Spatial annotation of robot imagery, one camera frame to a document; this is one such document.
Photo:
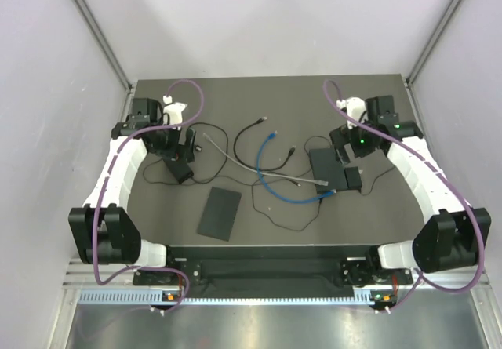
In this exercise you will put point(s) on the aluminium front frame rail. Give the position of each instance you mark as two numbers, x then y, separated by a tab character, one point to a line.
157	279

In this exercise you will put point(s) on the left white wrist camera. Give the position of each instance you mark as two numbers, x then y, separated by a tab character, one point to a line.
172	112

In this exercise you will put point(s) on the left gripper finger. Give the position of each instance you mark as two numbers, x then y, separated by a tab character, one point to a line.
189	145
181	170

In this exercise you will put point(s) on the left aluminium frame post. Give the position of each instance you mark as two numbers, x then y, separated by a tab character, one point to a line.
103	44

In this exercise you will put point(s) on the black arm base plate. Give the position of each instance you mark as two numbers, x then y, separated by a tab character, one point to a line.
337	264

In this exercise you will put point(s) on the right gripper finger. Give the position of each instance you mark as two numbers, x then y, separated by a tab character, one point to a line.
336	138
342	155

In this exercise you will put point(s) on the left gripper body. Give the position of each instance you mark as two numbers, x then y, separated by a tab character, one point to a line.
167	143

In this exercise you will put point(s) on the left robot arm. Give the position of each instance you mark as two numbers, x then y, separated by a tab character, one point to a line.
102	229

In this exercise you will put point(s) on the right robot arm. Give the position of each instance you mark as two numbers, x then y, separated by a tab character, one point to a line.
454	233

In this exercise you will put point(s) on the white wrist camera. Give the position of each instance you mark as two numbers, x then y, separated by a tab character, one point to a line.
172	112
354	107

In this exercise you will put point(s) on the black power adapter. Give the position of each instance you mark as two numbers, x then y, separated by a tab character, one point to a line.
353	178
181	172

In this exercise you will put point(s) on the black network switch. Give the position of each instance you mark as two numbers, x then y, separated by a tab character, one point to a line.
326	167
218	216

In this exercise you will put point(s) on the aluminium frame post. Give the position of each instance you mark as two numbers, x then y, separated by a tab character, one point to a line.
103	44
438	31

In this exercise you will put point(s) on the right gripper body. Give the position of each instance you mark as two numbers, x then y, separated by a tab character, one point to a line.
359	138

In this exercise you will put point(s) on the right aluminium frame post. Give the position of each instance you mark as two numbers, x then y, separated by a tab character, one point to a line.
438	31

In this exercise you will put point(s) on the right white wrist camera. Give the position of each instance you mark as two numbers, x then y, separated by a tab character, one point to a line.
354	107

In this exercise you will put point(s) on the slotted grey cable duct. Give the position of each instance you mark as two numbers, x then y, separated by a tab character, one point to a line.
158	297

